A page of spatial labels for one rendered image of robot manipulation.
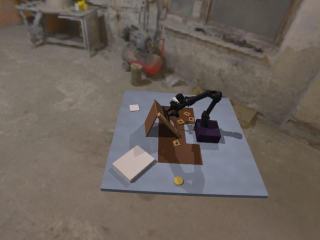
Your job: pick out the white square tile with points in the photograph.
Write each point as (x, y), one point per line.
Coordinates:
(134, 107)

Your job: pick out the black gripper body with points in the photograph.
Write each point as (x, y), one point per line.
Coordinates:
(176, 110)

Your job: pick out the olive-yellow flat round disc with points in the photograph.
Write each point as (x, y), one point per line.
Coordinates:
(178, 180)

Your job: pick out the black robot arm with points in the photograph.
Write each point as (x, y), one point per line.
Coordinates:
(192, 99)

